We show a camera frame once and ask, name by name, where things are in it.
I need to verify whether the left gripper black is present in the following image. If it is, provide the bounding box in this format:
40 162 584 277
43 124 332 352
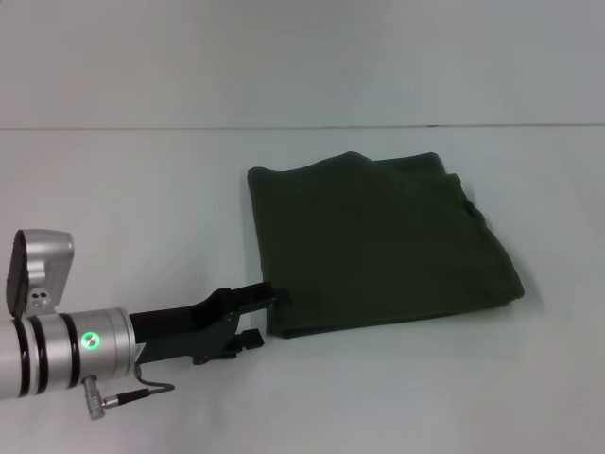
126 280 291 367

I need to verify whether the dark green shirt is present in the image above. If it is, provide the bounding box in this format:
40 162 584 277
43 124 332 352
246 149 526 341

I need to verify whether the thin dark cable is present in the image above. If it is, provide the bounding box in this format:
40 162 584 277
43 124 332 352
81 362 178 421

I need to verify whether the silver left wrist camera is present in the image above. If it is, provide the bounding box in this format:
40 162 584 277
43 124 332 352
3 228 77 322

